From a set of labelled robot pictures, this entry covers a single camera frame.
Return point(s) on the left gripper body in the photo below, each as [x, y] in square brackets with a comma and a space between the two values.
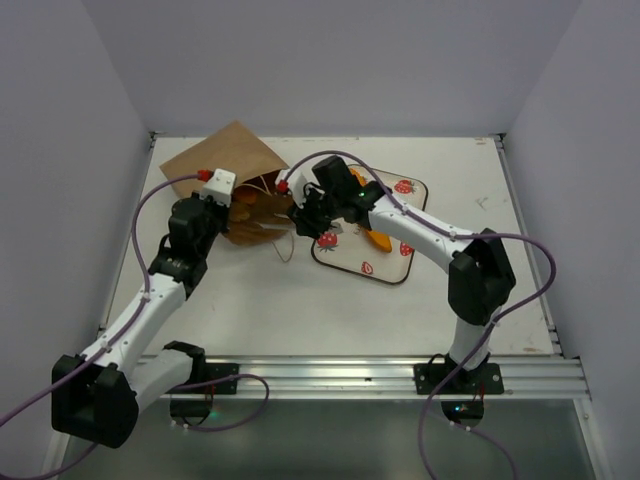
[217, 217]

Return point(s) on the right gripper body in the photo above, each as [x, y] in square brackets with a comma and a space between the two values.
[308, 218]

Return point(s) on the metal tongs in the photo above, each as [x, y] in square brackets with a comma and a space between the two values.
[280, 225]

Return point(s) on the orange fake bread roll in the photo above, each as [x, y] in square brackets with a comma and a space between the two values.
[243, 199]

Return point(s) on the brown paper bag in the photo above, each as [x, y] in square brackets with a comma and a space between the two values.
[235, 148]

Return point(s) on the orange fake baguette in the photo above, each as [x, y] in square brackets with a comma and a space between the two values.
[378, 240]

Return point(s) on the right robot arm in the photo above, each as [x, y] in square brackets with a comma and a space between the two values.
[479, 272]

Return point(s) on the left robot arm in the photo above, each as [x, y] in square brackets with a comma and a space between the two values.
[100, 393]

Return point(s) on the strawberry print tray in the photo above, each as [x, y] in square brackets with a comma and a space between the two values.
[348, 248]

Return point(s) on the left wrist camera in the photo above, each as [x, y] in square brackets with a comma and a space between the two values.
[218, 186]

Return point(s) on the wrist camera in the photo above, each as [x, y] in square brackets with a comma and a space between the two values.
[292, 182]
[218, 186]

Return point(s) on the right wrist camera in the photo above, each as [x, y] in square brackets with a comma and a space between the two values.
[292, 182]

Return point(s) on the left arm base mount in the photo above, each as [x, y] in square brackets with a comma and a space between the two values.
[193, 402]

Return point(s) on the aluminium frame rail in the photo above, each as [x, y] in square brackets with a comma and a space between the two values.
[392, 378]

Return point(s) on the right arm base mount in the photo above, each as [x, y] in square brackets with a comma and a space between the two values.
[469, 387]

